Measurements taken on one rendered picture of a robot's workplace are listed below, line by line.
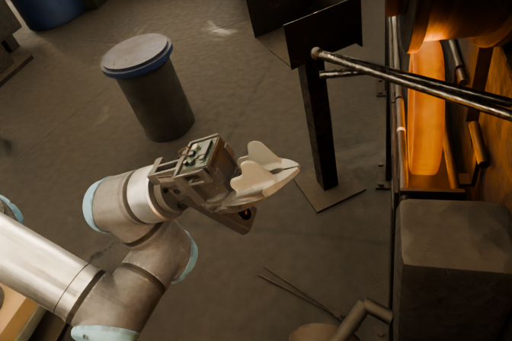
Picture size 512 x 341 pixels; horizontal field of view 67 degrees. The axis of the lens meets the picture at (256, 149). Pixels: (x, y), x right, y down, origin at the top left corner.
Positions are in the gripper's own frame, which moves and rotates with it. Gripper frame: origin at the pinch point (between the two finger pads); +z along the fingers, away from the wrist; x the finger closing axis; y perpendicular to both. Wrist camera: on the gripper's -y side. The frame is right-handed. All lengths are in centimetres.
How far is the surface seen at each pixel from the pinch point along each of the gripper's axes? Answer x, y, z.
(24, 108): 120, -9, -216
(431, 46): 13.6, 3.5, 19.0
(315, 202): 54, -67, -34
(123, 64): 88, -3, -96
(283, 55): 55, -10, -17
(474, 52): 17.6, -2.0, 23.4
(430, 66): 9.6, 3.2, 18.5
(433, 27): -3.7, 15.3, 20.5
